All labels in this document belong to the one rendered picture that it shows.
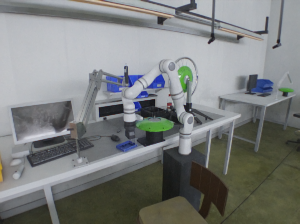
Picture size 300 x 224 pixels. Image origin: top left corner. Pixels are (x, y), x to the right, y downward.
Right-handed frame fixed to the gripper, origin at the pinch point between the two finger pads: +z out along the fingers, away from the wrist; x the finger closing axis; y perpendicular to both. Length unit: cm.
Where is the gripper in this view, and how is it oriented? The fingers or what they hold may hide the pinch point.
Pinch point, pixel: (133, 145)
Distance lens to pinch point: 118.3
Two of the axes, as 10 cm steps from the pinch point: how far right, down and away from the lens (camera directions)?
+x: 4.7, 2.3, -8.5
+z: 0.0, 9.6, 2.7
